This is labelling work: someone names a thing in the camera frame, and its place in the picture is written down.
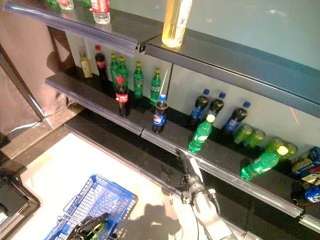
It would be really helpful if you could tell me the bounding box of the blue wire shopping basket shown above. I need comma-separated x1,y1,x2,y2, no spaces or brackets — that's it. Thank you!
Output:
44,174,139,240

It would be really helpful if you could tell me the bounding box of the yellow juice bottle green cap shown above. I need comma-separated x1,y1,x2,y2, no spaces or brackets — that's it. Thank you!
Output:
78,50,94,79

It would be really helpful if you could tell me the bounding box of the green soda can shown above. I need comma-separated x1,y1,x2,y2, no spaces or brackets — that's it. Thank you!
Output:
283,141,299,157
243,128,267,149
264,137,285,152
233,123,254,145

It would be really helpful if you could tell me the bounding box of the yellow tea bottle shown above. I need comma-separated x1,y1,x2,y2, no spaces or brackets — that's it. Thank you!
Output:
161,0,193,48

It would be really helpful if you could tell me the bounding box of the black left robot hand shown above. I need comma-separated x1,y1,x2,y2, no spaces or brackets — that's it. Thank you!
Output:
65,212,118,240

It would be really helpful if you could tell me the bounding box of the cola bottle red cap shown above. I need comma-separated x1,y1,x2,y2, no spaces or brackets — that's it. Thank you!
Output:
94,45,109,85
115,76,130,118

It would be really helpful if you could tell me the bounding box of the green soda bottle yellow cap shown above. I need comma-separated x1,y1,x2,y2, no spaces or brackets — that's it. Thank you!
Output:
240,145,289,182
133,61,145,99
117,56,129,88
149,67,162,106
187,114,216,154
109,53,120,89

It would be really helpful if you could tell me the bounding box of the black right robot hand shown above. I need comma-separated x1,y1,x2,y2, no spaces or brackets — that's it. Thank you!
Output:
175,148,205,186

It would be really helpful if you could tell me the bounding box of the clear bottle red label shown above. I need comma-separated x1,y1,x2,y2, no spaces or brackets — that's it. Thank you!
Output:
55,0,75,11

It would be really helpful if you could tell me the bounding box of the blue soda can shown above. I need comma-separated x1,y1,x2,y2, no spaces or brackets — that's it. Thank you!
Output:
307,146,320,164
304,184,320,204
291,155,315,177

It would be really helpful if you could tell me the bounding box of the water bottle red label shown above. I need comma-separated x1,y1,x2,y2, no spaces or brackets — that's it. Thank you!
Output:
90,0,111,25

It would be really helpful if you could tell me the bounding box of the dark blue shelf board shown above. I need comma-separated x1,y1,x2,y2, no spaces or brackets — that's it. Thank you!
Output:
144,27,320,119
64,109,320,235
44,67,161,137
3,0,165,58
140,109,320,219

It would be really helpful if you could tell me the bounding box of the pepsi bottle blue cap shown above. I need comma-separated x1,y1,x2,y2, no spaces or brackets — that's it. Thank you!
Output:
189,88,211,121
207,92,227,118
151,93,169,135
222,101,252,135

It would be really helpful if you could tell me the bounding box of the black box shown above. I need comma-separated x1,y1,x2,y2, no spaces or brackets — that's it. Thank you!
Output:
0,174,41,240

